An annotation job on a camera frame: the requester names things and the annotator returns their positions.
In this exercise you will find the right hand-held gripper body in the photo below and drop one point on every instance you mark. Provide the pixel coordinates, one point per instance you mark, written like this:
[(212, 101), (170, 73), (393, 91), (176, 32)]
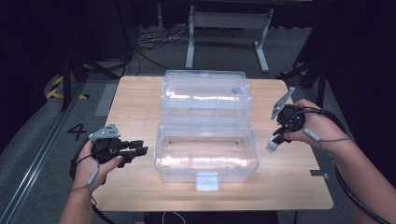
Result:
[(291, 119)]

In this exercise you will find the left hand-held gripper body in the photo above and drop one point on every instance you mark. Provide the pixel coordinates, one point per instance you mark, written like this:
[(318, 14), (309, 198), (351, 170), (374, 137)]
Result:
[(107, 146)]

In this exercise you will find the small white bottle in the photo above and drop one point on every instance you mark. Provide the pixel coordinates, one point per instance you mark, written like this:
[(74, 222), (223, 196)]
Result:
[(271, 146)]

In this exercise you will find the clear plastic storage box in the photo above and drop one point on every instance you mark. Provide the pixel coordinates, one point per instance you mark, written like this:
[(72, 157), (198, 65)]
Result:
[(205, 155)]

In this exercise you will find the person's right hand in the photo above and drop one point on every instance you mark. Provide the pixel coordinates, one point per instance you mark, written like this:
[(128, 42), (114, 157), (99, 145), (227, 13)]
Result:
[(323, 127)]

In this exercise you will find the person's left hand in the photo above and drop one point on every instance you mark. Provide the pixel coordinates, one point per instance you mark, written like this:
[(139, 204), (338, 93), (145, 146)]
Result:
[(88, 174)]

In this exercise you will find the black metal stand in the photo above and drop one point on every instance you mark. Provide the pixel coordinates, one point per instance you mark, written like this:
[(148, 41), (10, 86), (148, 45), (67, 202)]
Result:
[(320, 90), (66, 84)]

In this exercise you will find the grey tape strip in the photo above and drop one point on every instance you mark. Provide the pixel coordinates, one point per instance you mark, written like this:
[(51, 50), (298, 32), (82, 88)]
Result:
[(317, 173)]

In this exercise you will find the grey floor plate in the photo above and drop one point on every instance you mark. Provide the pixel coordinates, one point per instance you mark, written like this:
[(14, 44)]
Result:
[(106, 99)]

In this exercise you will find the yellow black floor tape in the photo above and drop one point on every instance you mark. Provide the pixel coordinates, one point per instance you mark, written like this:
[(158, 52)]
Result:
[(56, 85)]

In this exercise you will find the aluminium floor rail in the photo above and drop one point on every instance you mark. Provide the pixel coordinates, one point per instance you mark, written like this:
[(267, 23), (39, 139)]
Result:
[(34, 161)]

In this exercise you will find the white metal desk frame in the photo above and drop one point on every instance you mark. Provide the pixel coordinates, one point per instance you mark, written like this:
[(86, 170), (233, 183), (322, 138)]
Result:
[(229, 20)]

